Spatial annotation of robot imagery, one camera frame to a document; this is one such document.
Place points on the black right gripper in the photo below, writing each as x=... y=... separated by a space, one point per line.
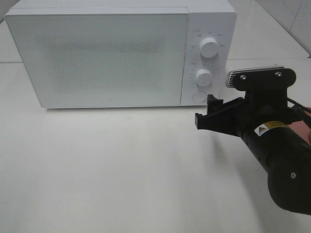
x=259 y=113

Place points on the white round door button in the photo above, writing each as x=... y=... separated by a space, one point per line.
x=199 y=96

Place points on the pink round plate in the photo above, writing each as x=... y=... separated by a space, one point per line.
x=301 y=122

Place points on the white microwave door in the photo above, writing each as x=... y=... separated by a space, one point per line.
x=103 y=61

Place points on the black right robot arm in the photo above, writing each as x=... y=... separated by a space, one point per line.
x=287 y=162

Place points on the lower white round knob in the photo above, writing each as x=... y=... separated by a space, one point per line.
x=203 y=77

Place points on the white round knob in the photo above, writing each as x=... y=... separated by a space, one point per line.
x=209 y=47
x=203 y=77

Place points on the upper white round knob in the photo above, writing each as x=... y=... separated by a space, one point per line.
x=209 y=47

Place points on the white microwave oven body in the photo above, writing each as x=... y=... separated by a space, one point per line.
x=215 y=18

